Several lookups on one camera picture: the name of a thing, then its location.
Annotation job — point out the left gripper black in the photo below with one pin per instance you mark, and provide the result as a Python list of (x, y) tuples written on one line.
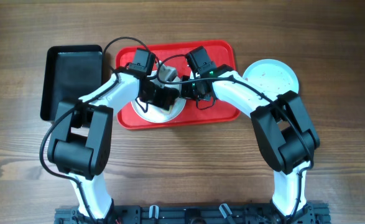
[(168, 93)]

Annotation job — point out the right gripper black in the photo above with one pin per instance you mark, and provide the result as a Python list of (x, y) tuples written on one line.
[(186, 92)]

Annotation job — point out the white plate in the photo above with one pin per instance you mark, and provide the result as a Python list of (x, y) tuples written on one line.
[(154, 114)]

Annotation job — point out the light green plate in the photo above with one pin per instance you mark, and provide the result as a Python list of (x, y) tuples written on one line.
[(272, 75)]

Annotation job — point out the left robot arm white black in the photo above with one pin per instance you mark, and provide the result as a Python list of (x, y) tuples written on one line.
[(77, 145)]

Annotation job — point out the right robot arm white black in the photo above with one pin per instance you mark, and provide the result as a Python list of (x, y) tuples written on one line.
[(284, 132)]

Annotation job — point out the red plastic tray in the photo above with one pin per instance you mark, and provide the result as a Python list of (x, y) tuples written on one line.
[(220, 52)]

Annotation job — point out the black plastic tray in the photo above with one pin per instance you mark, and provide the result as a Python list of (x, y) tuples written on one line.
[(71, 71)]

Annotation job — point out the black mounting rail base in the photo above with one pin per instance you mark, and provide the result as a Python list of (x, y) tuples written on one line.
[(224, 213)]

